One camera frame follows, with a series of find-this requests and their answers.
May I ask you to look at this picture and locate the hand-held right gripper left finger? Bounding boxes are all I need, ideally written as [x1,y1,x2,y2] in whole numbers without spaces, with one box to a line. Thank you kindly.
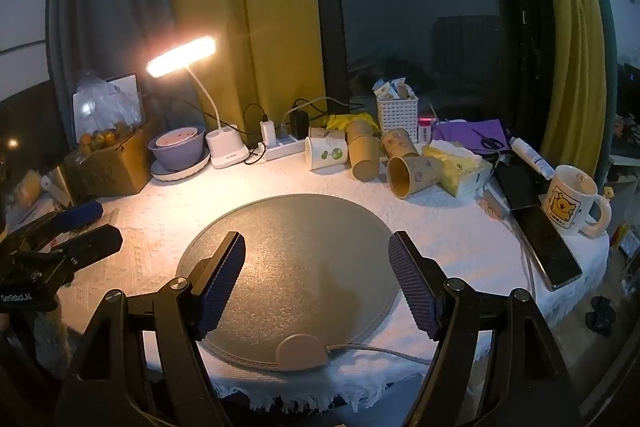
[54,231,247,427]

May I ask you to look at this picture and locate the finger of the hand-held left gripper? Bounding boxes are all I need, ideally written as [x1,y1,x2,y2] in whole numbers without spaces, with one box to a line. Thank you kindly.
[30,225,124,279]
[7,200,104,244]

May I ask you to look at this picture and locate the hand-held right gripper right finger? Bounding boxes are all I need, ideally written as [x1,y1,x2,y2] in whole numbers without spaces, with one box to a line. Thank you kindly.
[388,231,583,427]

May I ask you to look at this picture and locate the brown printed paper cup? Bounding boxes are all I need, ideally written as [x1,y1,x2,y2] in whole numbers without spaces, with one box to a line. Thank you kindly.
[380,128,421,160]
[386,155,445,199]

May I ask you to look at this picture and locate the plain brown paper cup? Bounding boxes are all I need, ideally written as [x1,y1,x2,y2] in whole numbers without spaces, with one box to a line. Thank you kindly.
[346,119,382,182]

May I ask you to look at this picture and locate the white paper cup green print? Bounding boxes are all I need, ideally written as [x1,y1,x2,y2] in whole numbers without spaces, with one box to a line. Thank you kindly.
[305,129,348,172]

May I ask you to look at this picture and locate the brown cardboard box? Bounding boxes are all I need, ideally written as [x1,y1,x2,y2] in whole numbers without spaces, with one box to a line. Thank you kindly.
[64,122,154,198]

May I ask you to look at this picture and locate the white textured tablecloth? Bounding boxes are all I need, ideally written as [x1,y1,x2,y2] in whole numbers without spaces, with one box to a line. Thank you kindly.
[65,146,612,411]

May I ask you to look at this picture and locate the round grey mat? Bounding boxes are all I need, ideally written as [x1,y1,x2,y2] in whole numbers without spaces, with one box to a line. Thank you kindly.
[176,193,401,366]

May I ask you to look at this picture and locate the pile of small fruits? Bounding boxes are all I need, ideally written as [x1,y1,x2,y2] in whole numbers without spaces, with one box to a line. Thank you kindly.
[77,121,136,156]

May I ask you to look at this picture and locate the beige mat controller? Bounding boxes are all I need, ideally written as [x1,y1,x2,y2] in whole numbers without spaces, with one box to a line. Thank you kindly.
[275,333,331,373]

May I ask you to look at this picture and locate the purple plate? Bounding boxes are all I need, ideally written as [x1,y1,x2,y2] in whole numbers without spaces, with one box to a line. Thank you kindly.
[151,147,211,182]

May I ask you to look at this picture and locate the clear plastic bag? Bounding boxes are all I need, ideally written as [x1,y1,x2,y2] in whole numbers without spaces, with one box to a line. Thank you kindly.
[75,69,143,134]

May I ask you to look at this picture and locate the purple bowl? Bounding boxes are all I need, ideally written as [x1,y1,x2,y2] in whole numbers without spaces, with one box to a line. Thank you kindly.
[148,125,207,172]

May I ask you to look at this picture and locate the yellow tissue pack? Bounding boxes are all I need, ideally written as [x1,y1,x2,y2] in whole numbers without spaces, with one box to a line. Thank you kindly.
[422,143,494,198]

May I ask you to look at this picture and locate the white desk lamp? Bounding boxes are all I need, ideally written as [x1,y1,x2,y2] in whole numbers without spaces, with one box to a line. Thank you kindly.
[146,36,250,170]

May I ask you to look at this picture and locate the black smartphone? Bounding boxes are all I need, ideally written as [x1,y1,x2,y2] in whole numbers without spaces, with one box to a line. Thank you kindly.
[511,204,584,292]

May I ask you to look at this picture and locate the black flat device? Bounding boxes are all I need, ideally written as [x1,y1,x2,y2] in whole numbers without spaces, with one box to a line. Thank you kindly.
[492,162,547,210]

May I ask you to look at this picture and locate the white power strip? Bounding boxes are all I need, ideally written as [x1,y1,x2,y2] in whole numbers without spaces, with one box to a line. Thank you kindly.
[257,133,309,162]

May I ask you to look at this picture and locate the purple folder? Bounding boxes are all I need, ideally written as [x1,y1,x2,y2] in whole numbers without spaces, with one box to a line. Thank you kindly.
[431,119,511,154]

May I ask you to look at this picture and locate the black scissors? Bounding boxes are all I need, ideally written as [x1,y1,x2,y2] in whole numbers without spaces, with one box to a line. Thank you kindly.
[470,127,507,152]

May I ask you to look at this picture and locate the white plastic basket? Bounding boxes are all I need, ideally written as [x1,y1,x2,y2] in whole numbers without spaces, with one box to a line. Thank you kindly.
[376,93,420,142]

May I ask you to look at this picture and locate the white tube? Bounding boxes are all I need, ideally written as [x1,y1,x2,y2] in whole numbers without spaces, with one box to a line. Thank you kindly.
[509,137,556,180]

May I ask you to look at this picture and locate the cream mug yellow print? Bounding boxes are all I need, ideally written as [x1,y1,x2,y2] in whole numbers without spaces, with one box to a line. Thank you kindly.
[542,165,613,238]

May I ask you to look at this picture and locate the black charger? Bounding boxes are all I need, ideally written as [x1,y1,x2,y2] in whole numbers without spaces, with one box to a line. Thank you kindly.
[291,108,310,140]

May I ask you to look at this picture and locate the yellow cloth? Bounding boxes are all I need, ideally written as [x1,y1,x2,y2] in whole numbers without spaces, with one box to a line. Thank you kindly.
[325,112,381,134]

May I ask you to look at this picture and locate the black object on floor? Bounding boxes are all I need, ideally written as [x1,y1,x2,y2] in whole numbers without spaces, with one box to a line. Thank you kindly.
[586,294,617,338]

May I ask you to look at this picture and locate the packets in basket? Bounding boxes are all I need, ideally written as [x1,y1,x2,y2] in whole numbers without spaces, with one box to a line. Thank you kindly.
[372,78,417,102]

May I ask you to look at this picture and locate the grey curtain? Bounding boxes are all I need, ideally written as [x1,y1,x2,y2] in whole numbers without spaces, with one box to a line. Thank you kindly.
[47,0,201,128]

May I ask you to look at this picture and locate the yellow curtain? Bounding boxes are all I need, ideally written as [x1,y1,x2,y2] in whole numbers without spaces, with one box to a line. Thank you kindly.
[527,0,609,180]
[160,0,328,128]

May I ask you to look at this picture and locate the grey controller cable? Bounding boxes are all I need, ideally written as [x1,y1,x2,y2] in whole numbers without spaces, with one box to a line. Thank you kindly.
[326,343,434,366]

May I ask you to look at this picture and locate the black cable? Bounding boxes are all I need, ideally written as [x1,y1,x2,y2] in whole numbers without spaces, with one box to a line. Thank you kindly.
[243,103,269,138]

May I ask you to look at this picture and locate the black window frame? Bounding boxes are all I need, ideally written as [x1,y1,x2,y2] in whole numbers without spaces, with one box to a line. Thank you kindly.
[312,0,352,102]

